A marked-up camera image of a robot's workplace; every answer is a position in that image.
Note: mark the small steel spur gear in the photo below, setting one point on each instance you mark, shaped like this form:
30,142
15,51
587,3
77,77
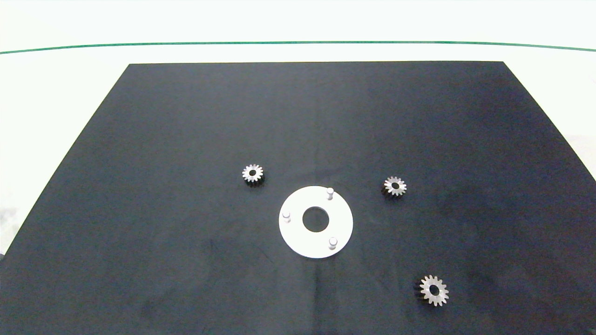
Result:
426,289
389,186
247,173

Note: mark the round white carrier plate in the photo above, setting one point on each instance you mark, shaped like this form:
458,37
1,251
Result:
298,237

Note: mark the green tape line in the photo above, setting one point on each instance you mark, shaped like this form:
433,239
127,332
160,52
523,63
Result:
298,42

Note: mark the dark table mat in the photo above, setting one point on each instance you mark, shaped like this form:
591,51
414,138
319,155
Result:
139,209

